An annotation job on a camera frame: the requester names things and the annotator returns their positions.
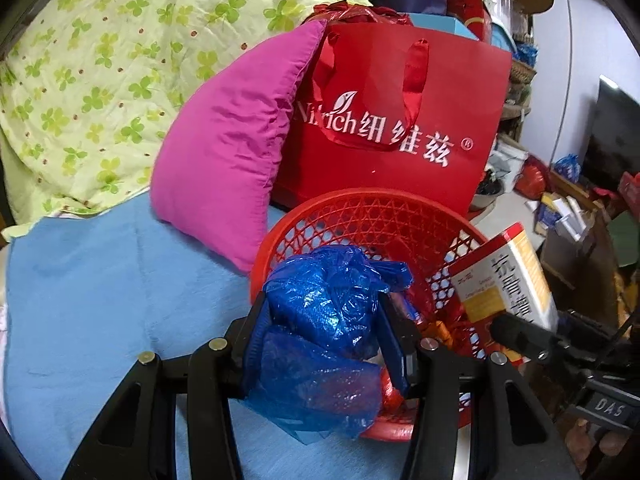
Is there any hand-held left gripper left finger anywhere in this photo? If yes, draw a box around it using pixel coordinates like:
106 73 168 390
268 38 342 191
60 290 272 480

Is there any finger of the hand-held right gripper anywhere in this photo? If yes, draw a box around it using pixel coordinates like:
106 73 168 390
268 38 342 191
487 312 567 362

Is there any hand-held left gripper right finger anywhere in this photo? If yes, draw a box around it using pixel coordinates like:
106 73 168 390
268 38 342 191
375 292 584 480

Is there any white yellow medicine box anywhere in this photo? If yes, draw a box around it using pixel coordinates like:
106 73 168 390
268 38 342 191
447 222 560 363

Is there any red plastic mesh basket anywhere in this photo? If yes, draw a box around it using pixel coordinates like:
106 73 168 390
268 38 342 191
250 187 507 443

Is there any person's right hand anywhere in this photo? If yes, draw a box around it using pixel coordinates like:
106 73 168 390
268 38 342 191
570 417 637 480

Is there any orange wrapper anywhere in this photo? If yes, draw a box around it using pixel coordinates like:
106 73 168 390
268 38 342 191
424 320 467 352

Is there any metal bowl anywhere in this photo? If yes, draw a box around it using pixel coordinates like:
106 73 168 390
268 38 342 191
472 170 506 212

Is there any light blue blanket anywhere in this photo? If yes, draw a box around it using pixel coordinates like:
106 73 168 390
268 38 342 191
4 194 471 480

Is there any white sack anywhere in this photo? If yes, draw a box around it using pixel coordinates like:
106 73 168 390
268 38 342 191
492 137 529 194

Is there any small blue plastic bag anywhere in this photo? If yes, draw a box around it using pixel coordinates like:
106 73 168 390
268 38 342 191
554 154 582 184

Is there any pink pillow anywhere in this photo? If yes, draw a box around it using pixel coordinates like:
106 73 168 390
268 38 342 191
149 19 329 275

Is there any black television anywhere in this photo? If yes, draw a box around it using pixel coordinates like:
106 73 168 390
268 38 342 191
582 75 640 202

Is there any red paper gift bag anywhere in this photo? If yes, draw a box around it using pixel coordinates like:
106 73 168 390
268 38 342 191
272 22 514 222

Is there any green clover print quilt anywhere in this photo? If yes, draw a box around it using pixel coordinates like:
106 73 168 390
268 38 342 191
0 0 374 229

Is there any light blue box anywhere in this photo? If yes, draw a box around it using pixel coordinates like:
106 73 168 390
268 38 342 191
407 11 479 42

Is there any red gift box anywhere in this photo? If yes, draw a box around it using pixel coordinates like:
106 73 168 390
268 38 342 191
445 0 494 44

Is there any crinkled red plastic bag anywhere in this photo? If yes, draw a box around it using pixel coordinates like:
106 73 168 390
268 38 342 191
314 1 412 27

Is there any white wall cable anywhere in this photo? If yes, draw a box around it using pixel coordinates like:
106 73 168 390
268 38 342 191
554 0 575 162

